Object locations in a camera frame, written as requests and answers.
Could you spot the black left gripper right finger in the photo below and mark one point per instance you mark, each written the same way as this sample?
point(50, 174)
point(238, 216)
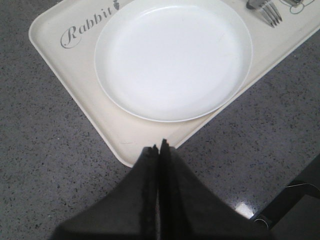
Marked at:
point(190, 211)

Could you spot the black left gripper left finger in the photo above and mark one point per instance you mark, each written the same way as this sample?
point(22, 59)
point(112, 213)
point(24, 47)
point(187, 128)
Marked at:
point(128, 212)

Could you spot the white round plate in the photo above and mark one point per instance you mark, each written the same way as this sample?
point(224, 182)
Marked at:
point(173, 60)

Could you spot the silver metal fork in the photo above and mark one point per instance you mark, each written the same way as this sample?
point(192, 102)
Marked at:
point(267, 9)

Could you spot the cream rabbit serving tray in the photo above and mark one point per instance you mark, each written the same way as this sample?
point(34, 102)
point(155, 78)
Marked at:
point(66, 34)

